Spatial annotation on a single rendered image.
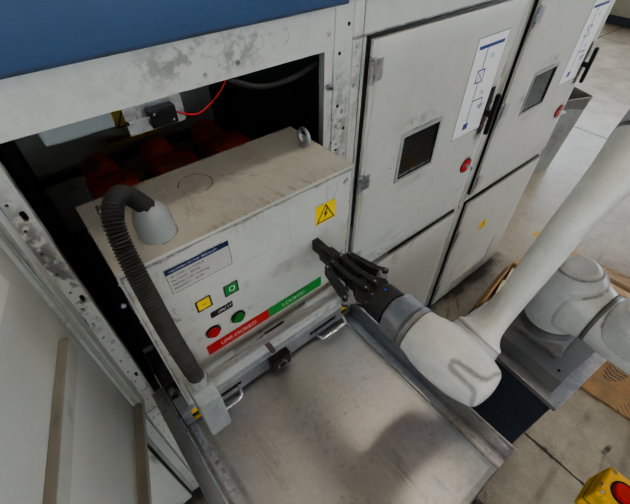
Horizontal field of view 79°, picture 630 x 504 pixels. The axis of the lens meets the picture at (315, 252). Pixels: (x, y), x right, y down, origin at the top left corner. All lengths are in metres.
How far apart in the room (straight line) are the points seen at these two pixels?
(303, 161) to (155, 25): 0.36
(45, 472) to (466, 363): 0.63
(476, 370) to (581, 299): 0.60
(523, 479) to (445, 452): 1.03
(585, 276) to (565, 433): 1.17
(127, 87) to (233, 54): 0.18
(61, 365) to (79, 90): 0.44
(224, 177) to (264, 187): 0.09
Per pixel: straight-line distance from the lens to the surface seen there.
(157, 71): 0.68
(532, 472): 2.11
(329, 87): 0.88
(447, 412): 1.11
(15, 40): 0.61
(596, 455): 2.28
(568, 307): 1.23
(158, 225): 0.66
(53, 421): 0.74
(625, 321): 1.17
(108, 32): 0.63
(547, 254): 0.78
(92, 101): 0.66
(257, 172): 0.80
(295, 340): 1.07
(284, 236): 0.78
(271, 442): 1.04
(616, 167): 0.77
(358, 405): 1.07
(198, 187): 0.78
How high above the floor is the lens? 1.83
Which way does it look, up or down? 45 degrees down
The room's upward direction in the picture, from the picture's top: straight up
